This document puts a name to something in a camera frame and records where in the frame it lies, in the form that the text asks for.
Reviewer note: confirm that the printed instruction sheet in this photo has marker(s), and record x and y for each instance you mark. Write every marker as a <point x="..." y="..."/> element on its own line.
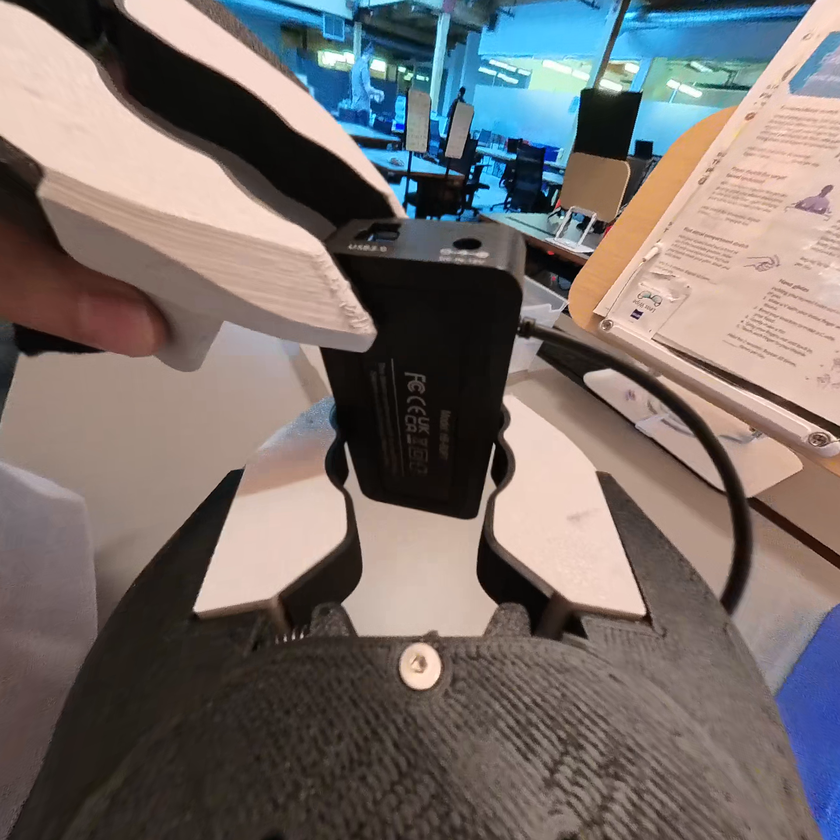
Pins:
<point x="754" y="229"/>

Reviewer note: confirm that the small wooden document stand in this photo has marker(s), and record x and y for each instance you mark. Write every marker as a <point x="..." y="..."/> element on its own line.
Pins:
<point x="594" y="187"/>

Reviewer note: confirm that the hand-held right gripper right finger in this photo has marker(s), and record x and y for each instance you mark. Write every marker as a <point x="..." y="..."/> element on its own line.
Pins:
<point x="558" y="525"/>

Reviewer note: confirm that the person's left hand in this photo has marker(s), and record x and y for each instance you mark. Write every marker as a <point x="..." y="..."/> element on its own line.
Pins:
<point x="85" y="295"/>

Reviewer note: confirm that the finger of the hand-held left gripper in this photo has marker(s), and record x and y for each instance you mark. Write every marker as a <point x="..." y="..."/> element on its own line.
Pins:
<point x="262" y="79"/>
<point x="164" y="197"/>

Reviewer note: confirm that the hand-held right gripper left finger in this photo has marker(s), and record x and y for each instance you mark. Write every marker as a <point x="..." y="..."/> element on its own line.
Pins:
<point x="275" y="525"/>

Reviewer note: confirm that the white sign board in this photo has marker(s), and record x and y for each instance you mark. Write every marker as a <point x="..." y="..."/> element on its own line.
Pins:
<point x="417" y="121"/>
<point x="459" y="130"/>

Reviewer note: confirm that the small white wipe packet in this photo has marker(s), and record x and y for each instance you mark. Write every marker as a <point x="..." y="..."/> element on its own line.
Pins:
<point x="649" y="305"/>

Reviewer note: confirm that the black office chair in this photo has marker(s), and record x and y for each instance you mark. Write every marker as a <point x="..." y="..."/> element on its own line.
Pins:
<point x="525" y="177"/>

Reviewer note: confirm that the black usb hub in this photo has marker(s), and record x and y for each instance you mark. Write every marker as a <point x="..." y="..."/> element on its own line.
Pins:
<point x="426" y="367"/>

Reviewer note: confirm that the blue plastic bin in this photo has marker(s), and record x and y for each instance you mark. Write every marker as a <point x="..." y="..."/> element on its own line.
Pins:
<point x="814" y="722"/>

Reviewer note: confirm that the black screen panel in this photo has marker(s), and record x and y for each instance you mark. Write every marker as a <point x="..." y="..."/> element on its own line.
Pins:
<point x="610" y="124"/>

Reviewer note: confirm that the clear plastic box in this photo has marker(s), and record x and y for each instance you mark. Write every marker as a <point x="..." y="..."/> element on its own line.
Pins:
<point x="541" y="315"/>

